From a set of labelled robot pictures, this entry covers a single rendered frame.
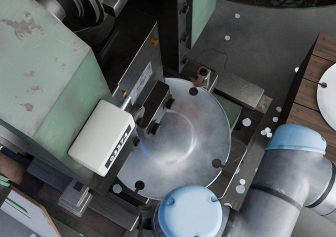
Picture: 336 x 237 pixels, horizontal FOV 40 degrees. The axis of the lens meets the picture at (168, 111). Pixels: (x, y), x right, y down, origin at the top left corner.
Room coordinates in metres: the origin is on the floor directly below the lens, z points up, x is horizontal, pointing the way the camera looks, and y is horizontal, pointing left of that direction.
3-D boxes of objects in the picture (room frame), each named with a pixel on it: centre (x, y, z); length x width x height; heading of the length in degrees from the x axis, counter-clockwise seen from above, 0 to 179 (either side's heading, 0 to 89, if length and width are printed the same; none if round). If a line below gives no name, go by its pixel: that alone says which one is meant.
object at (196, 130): (0.27, 0.01, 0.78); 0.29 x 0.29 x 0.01
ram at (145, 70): (0.32, 0.08, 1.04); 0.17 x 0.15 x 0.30; 55
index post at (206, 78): (0.42, -0.09, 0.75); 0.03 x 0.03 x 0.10; 55
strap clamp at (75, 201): (0.21, 0.21, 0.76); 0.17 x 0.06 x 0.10; 145
